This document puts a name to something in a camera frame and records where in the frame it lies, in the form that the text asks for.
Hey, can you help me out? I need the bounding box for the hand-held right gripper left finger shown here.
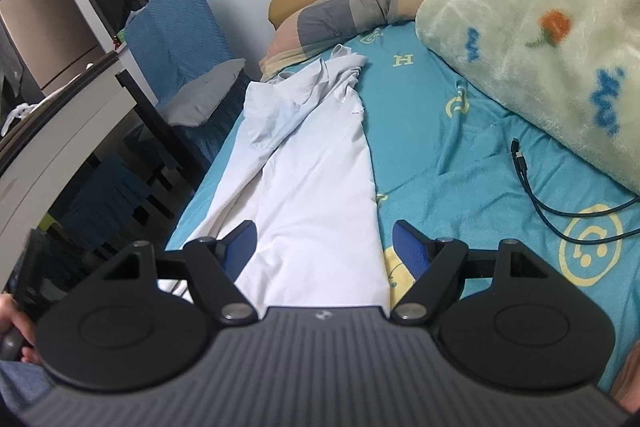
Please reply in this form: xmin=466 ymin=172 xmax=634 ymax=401
xmin=100 ymin=219 xmax=261 ymax=326

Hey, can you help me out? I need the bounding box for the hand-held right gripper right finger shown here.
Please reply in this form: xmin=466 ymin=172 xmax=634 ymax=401
xmin=390 ymin=219 xmax=552 ymax=326

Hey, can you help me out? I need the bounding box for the white shirt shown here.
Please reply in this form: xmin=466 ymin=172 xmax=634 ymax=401
xmin=167 ymin=44 xmax=393 ymax=309

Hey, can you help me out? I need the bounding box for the person's right forearm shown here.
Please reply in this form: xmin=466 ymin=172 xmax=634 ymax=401
xmin=612 ymin=341 xmax=640 ymax=409

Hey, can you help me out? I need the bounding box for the person's left hand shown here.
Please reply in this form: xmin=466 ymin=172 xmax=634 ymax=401
xmin=0 ymin=295 xmax=42 ymax=365

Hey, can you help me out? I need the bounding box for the teal printed bed sheet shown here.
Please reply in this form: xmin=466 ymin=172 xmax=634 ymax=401
xmin=164 ymin=19 xmax=640 ymax=398

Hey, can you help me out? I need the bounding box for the stool with blue cover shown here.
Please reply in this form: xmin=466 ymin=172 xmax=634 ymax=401
xmin=59 ymin=152 xmax=175 ymax=254

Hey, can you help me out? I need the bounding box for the person's jeans leg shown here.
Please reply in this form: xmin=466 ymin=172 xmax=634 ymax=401
xmin=0 ymin=359 xmax=53 ymax=414

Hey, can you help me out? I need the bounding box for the white table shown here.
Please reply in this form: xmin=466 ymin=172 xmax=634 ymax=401
xmin=0 ymin=51 xmax=151 ymax=280

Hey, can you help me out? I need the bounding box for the grey seat cushion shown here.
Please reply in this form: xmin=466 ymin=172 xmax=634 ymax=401
xmin=165 ymin=58 xmax=247 ymax=128

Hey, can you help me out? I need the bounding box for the white plastic bag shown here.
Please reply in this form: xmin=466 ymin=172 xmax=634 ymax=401
xmin=0 ymin=101 xmax=40 ymax=134

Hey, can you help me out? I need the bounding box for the chair with blue cover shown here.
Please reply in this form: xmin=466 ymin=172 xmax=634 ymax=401
xmin=122 ymin=0 xmax=251 ymax=170

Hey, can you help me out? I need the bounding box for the brown refrigerator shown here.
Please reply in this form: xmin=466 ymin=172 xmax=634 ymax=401
xmin=0 ymin=0 xmax=104 ymax=98

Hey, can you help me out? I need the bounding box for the checked pillow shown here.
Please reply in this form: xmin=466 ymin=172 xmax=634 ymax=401
xmin=259 ymin=0 xmax=466 ymax=82

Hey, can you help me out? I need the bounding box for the green printed fleece blanket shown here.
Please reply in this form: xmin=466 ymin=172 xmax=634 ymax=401
xmin=415 ymin=0 xmax=640 ymax=196

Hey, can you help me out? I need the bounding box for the black cable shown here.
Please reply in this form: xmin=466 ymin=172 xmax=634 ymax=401
xmin=510 ymin=138 xmax=640 ymax=247

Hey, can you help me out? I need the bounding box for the black wooden frame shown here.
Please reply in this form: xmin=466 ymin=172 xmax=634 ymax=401
xmin=114 ymin=71 xmax=213 ymax=220

